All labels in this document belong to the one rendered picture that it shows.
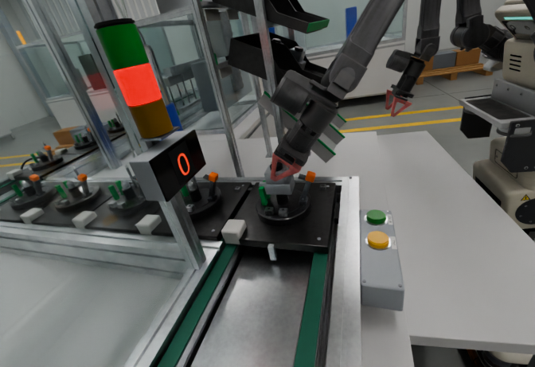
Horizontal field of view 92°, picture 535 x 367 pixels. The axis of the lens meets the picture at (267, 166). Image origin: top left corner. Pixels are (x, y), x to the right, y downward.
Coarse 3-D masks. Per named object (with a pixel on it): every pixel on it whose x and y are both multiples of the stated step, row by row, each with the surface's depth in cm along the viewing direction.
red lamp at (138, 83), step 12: (120, 72) 35; (132, 72) 35; (144, 72) 36; (120, 84) 36; (132, 84) 35; (144, 84) 36; (156, 84) 38; (132, 96) 36; (144, 96) 36; (156, 96) 38
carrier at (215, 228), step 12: (180, 192) 73; (192, 192) 71; (204, 192) 76; (216, 192) 75; (228, 192) 77; (240, 192) 76; (192, 204) 72; (204, 204) 70; (216, 204) 70; (228, 204) 72; (240, 204) 73; (192, 216) 68; (204, 216) 69; (216, 216) 68; (228, 216) 67; (204, 228) 64; (216, 228) 63
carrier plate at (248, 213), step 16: (256, 192) 75; (320, 192) 69; (240, 208) 69; (320, 208) 63; (256, 224) 62; (304, 224) 59; (320, 224) 58; (224, 240) 60; (240, 240) 59; (256, 240) 57; (272, 240) 56; (288, 240) 55; (304, 240) 55; (320, 240) 54
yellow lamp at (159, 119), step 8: (144, 104) 37; (152, 104) 37; (160, 104) 38; (136, 112) 37; (144, 112) 37; (152, 112) 38; (160, 112) 38; (136, 120) 38; (144, 120) 38; (152, 120) 38; (160, 120) 38; (168, 120) 40; (144, 128) 38; (152, 128) 38; (160, 128) 39; (168, 128) 40; (144, 136) 39; (152, 136) 39
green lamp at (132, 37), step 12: (132, 24) 34; (108, 36) 33; (120, 36) 33; (132, 36) 34; (108, 48) 33; (120, 48) 33; (132, 48) 34; (108, 60) 35; (120, 60) 34; (132, 60) 34; (144, 60) 36
